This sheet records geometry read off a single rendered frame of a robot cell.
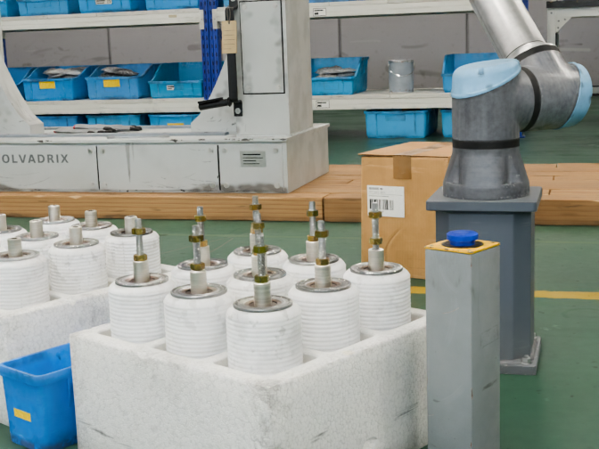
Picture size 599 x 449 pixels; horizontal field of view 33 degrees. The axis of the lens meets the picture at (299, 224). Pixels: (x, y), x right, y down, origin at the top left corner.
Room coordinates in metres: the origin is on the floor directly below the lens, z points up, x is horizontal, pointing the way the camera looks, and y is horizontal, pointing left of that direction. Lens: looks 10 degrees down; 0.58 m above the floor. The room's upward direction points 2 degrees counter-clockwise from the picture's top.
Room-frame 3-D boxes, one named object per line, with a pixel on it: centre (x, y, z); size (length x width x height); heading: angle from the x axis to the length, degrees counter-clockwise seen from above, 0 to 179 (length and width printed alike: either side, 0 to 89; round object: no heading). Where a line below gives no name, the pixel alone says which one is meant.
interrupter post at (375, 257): (1.43, -0.11, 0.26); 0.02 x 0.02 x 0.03
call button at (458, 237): (1.28, -0.21, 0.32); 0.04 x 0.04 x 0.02
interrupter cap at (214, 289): (1.33, 0.14, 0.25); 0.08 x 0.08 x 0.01
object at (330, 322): (1.34, -0.03, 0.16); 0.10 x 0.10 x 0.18
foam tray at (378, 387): (1.42, 0.06, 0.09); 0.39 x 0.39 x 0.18; 48
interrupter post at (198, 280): (1.33, 0.14, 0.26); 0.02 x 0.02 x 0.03
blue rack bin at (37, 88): (6.78, 1.50, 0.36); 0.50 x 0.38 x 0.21; 164
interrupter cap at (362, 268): (1.43, -0.11, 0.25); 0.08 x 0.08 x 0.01
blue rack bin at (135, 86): (6.67, 1.08, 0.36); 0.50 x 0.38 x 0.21; 164
